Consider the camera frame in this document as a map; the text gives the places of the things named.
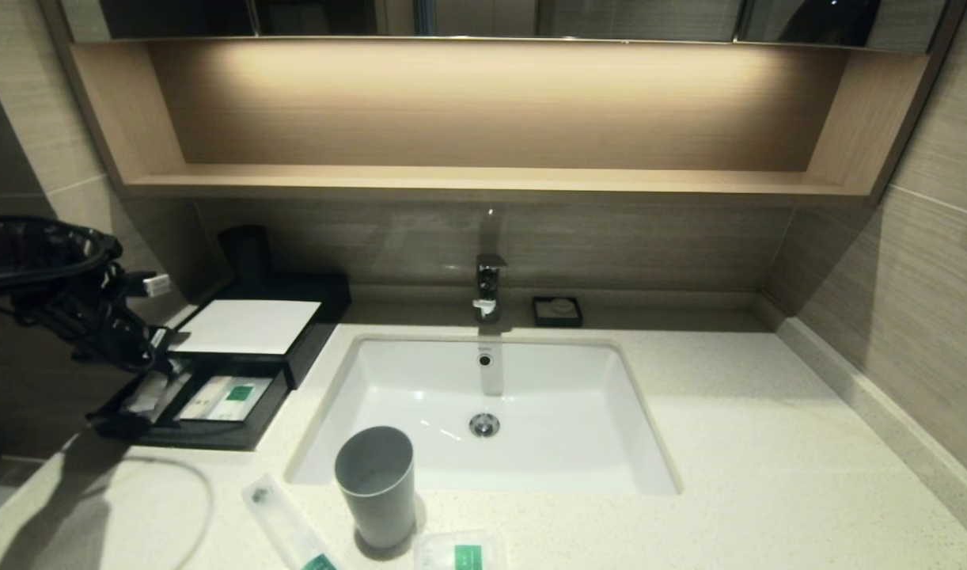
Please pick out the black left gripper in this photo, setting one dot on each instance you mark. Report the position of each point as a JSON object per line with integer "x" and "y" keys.
{"x": 108, "y": 328}

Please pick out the black drawer amenity box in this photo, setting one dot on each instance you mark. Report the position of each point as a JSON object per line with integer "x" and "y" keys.
{"x": 214, "y": 435}

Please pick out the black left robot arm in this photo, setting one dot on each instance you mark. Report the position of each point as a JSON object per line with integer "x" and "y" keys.
{"x": 32, "y": 253}

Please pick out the white board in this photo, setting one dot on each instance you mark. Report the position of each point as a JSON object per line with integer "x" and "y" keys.
{"x": 246, "y": 326}

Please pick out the black amenity box housing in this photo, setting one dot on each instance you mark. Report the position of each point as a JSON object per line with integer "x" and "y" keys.
{"x": 329, "y": 313}

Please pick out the comb packet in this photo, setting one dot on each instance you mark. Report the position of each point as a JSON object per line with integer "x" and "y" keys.
{"x": 202, "y": 397}

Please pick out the black cylindrical cup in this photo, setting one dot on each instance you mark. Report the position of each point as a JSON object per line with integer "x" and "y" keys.
{"x": 248, "y": 253}

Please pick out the toothbrush packet with green label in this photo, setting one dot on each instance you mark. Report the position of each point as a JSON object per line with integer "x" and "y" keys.
{"x": 286, "y": 522}

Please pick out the grey plastic cup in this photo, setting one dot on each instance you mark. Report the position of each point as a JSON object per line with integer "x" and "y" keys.
{"x": 377, "y": 499}

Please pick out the chrome sink drain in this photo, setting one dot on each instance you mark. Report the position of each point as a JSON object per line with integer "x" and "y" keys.
{"x": 484, "y": 425}

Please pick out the chrome faucet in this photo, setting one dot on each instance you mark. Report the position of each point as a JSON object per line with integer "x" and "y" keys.
{"x": 489, "y": 285}

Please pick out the packet with green square label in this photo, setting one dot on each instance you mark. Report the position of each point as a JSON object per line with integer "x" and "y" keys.
{"x": 460, "y": 552}

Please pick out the black soap dish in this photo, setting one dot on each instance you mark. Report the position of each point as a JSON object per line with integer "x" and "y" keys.
{"x": 540, "y": 318}

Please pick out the white sink basin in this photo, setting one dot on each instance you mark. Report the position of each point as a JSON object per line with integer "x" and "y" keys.
{"x": 555, "y": 412}

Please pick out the small round soap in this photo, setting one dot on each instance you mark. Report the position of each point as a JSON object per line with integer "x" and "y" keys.
{"x": 563, "y": 306}

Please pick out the mirror cabinet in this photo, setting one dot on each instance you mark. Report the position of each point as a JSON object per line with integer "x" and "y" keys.
{"x": 610, "y": 20}

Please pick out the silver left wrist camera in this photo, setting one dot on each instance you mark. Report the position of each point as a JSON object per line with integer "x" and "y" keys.
{"x": 156, "y": 285}

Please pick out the wooden wall shelf niche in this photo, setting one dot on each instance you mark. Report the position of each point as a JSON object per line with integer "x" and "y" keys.
{"x": 483, "y": 180}

